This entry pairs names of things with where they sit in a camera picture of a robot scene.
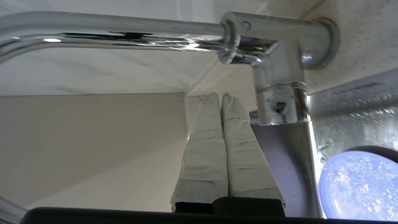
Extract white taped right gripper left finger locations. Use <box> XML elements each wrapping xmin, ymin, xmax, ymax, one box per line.
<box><xmin>170</xmin><ymin>92</ymin><xmax>229</xmax><ymax>213</ymax></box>

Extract stainless steel sink basin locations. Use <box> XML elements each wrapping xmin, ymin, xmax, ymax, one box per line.
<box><xmin>249</xmin><ymin>68</ymin><xmax>398</xmax><ymax>218</ymax></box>

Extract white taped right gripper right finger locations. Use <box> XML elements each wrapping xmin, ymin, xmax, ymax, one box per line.
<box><xmin>220</xmin><ymin>92</ymin><xmax>286</xmax><ymax>217</ymax></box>

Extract purple plate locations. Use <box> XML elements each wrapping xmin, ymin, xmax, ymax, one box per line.
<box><xmin>318</xmin><ymin>151</ymin><xmax>398</xmax><ymax>220</ymax></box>

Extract chrome gooseneck faucet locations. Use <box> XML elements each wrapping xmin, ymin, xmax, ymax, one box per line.
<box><xmin>0</xmin><ymin>11</ymin><xmax>340</xmax><ymax>126</ymax></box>

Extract white tall cabinet side panel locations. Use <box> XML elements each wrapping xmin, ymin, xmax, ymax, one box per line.
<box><xmin>0</xmin><ymin>93</ymin><xmax>188</xmax><ymax>212</ymax></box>

